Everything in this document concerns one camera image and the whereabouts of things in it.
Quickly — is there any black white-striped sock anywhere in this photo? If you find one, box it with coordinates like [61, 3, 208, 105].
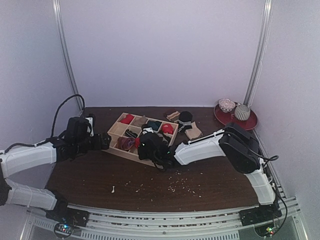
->
[177, 111, 193, 133]

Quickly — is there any red round tray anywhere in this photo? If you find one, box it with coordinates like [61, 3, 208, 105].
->
[213, 104, 258, 131]

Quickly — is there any maroon striped sock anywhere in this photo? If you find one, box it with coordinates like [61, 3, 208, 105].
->
[163, 109, 180, 123]

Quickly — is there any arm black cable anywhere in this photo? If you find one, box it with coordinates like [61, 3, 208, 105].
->
[259, 154, 288, 226]
[49, 94, 86, 140]

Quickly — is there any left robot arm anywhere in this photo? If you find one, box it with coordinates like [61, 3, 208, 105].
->
[0, 116, 112, 222]

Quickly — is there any aluminium frame post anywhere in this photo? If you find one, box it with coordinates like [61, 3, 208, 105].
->
[243, 0, 273, 107]
[51, 0, 84, 112]

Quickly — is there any rolled beige sock in box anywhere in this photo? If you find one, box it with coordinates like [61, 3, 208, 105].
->
[132, 115, 148, 127]

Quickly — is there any right aluminium frame post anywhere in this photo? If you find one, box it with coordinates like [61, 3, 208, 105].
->
[243, 0, 273, 107]

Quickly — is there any rolled black striped sock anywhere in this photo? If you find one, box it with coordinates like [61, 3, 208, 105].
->
[125, 129, 138, 138]

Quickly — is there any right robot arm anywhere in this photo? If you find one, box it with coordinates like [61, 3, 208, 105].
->
[137, 122, 279, 221]

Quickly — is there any striped ceramic mug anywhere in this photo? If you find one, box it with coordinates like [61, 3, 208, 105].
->
[234, 103, 251, 121]

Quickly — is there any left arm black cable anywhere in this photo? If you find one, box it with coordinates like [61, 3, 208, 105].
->
[49, 94, 86, 140]

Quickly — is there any left aluminium frame post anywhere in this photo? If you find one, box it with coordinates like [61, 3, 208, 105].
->
[51, 0, 84, 112]

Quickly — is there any rolled red sock in box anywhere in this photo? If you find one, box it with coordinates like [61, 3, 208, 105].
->
[120, 114, 135, 125]

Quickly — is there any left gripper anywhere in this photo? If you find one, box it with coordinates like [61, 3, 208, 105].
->
[74, 131, 111, 155]

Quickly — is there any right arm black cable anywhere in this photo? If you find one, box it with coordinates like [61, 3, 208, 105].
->
[259, 154, 288, 226]

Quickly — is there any rolled teal sock in box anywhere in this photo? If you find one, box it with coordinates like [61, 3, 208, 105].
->
[147, 120, 162, 132]

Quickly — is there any beige green-toed sock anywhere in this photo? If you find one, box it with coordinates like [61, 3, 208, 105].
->
[185, 121, 203, 141]

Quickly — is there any aluminium front rail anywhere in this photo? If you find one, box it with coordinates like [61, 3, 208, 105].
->
[18, 196, 311, 240]

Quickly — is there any rolled red white sock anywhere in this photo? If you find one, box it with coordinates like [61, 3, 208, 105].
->
[161, 123, 175, 135]

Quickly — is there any rolled purple orange sock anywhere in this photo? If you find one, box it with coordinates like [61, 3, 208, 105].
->
[116, 136, 135, 151]

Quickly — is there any patterned ceramic bowl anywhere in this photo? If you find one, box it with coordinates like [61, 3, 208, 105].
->
[218, 98, 236, 113]

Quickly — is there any wooden compartment organizer box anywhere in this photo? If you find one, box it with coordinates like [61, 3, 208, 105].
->
[101, 112, 180, 168]

